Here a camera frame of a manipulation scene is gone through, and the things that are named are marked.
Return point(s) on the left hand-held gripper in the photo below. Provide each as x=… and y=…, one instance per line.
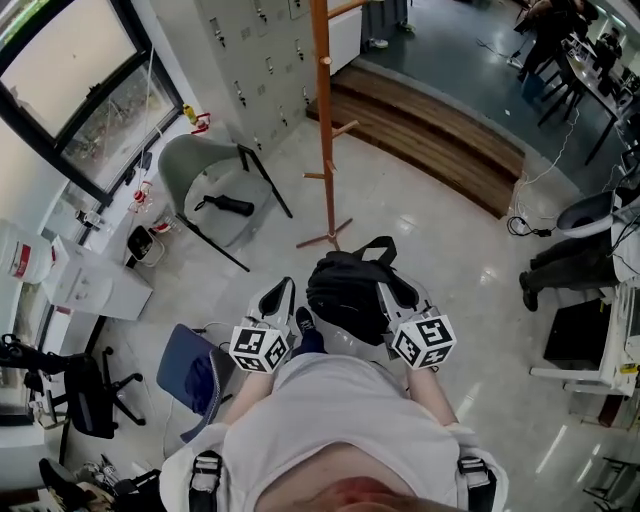
x=257, y=347

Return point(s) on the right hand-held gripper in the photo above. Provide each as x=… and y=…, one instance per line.
x=425, y=342

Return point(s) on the black backpack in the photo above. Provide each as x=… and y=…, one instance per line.
x=345, y=295

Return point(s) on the orange wooden coat rack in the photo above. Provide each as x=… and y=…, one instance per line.
x=325, y=150

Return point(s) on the person's right forearm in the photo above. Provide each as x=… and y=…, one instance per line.
x=430, y=395

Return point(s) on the person's left forearm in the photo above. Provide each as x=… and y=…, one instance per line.
x=247, y=395

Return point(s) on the person's dark shoe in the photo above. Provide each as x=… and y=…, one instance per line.
x=306, y=325

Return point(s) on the black folded umbrella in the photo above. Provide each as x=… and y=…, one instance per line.
x=230, y=205

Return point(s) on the blue chair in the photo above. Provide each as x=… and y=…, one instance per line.
x=182, y=360

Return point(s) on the person's torso in white shirt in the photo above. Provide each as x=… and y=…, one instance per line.
x=330, y=410

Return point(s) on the grey-green shell chair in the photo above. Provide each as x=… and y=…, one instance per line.
x=200, y=160

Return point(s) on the wooden step platform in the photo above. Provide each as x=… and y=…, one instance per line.
x=425, y=130

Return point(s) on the black box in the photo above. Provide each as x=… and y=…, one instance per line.
x=575, y=335

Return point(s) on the white cardboard box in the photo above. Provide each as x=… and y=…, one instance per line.
x=90, y=282

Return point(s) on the grey and white bucket seat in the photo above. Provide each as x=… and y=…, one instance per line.
x=582, y=217

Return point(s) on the yellow bottle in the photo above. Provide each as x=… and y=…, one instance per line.
x=189, y=114

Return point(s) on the black office chair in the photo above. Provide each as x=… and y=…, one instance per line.
x=90, y=395

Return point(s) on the white cart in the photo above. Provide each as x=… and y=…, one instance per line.
x=617, y=350

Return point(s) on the grey metal lockers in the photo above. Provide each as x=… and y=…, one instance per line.
x=260, y=65

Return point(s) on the pile of clutter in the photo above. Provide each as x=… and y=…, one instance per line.
x=100, y=482

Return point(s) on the large clear water jug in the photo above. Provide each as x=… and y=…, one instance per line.
x=22, y=252

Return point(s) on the black equipment stand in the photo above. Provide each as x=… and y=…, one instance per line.
x=25, y=360

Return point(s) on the white low cabinet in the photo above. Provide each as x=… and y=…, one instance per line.
x=346, y=40

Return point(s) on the black table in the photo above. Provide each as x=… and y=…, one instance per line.
x=600, y=95

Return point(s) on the black framed window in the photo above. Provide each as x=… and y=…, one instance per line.
x=75, y=75

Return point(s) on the black metal frame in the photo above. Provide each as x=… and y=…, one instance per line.
x=612, y=480

